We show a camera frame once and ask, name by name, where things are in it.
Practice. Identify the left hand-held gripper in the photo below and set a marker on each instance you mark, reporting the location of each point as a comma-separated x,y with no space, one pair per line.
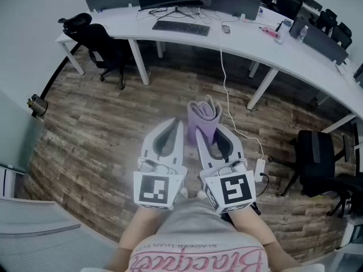
154,188

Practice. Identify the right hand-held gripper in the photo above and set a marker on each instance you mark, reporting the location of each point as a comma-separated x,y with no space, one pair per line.
232,191

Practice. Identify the purple cloth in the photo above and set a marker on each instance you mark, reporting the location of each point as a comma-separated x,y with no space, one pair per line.
202,118

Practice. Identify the black keyboard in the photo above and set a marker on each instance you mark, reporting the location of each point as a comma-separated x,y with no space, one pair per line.
181,27

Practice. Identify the person's right forearm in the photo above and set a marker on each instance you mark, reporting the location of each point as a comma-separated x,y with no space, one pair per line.
252,225

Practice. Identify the person's left forearm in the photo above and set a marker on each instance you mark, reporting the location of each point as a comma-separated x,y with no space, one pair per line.
141,225

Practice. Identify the white power adapter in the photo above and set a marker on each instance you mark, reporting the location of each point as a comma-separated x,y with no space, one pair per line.
260,169

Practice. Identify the white shoe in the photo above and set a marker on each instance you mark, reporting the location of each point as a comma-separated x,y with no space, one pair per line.
184,192
201,194

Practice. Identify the grey shirt with pink print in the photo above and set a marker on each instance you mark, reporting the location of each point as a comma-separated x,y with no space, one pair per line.
198,234

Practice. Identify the black office chair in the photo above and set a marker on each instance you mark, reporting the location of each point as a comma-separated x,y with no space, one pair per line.
320,163
99,47
334,27

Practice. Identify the grey computer mouse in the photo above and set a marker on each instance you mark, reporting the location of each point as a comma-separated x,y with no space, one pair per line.
226,29

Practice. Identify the black monitor stand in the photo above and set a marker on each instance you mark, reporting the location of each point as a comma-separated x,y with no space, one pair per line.
176,13

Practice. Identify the pink object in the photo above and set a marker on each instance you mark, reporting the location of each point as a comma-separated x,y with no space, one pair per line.
269,31

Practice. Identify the brass door stop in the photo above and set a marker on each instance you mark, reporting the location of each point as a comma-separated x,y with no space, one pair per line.
38,105

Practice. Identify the clear plastic container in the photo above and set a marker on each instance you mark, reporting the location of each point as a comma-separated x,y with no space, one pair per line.
282,31

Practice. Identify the small white box orange label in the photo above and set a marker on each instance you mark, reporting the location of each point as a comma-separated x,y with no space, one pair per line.
242,16

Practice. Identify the clear water bottle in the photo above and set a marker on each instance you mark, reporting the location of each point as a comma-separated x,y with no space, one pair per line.
302,33

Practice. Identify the frosted glass door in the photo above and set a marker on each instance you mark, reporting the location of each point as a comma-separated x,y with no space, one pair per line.
17,135

